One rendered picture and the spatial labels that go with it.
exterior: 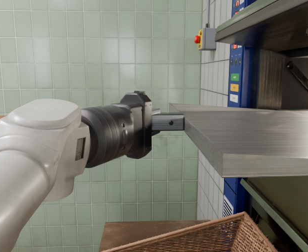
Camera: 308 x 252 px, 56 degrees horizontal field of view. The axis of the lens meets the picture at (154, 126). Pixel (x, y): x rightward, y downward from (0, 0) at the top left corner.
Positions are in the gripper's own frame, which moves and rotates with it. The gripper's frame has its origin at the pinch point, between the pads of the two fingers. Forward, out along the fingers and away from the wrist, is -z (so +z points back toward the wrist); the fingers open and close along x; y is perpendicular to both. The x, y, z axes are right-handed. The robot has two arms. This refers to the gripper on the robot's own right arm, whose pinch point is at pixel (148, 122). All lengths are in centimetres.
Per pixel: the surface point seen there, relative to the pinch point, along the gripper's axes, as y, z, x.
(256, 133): -19.0, -7.1, -1.5
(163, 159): 59, -110, -45
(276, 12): -21.1, -6.2, 19.3
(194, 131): -11.9, 4.8, 0.2
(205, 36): 25, -91, 28
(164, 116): -3.0, -1.0, 1.2
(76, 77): 103, -80, 8
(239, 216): -8, -41, -36
